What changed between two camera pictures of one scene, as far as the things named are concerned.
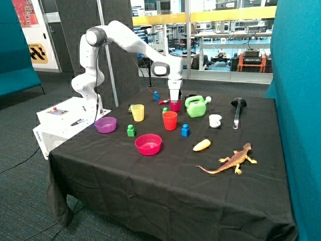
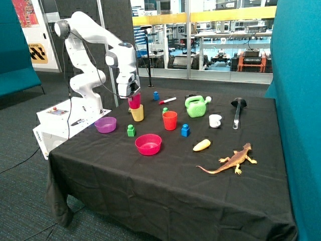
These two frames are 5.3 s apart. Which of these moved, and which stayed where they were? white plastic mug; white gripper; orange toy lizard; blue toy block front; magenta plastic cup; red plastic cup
Moved: white gripper; magenta plastic cup
Stayed: orange toy lizard; blue toy block front; red plastic cup; white plastic mug
